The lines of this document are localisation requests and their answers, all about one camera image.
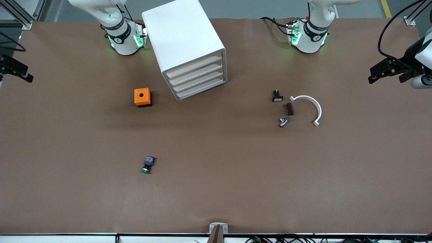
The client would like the green push button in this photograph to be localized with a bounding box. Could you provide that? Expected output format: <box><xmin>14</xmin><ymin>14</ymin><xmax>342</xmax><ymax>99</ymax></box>
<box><xmin>140</xmin><ymin>156</ymin><xmax>156</xmax><ymax>174</ymax></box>

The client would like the white drawer cabinet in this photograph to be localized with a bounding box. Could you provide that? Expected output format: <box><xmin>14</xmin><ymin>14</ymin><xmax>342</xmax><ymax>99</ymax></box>
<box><xmin>141</xmin><ymin>0</ymin><xmax>227</xmax><ymax>102</ymax></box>

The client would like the aluminium frame post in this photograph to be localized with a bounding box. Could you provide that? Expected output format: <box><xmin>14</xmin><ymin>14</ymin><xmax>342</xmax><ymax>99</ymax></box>
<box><xmin>404</xmin><ymin>0</ymin><xmax>432</xmax><ymax>26</ymax></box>
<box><xmin>0</xmin><ymin>0</ymin><xmax>46</xmax><ymax>30</ymax></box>

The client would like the white curved bracket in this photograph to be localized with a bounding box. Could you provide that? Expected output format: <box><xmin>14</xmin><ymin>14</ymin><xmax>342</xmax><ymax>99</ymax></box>
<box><xmin>289</xmin><ymin>95</ymin><xmax>323</xmax><ymax>127</ymax></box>

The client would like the black arm base cable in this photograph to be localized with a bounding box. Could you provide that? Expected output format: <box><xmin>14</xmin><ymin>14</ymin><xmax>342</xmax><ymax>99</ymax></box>
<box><xmin>260</xmin><ymin>16</ymin><xmax>291</xmax><ymax>36</ymax></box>

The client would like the orange switch box with hole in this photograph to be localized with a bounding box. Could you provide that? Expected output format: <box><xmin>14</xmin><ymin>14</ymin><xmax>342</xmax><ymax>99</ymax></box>
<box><xmin>134</xmin><ymin>88</ymin><xmax>153</xmax><ymax>108</ymax></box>

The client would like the white table edge rail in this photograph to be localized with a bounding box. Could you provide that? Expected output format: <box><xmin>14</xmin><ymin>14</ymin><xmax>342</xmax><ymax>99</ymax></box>
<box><xmin>0</xmin><ymin>233</ymin><xmax>432</xmax><ymax>243</ymax></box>

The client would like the black cable bundle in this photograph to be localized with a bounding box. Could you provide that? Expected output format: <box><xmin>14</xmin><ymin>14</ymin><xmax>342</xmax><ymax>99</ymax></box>
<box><xmin>245</xmin><ymin>234</ymin><xmax>432</xmax><ymax>243</ymax></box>

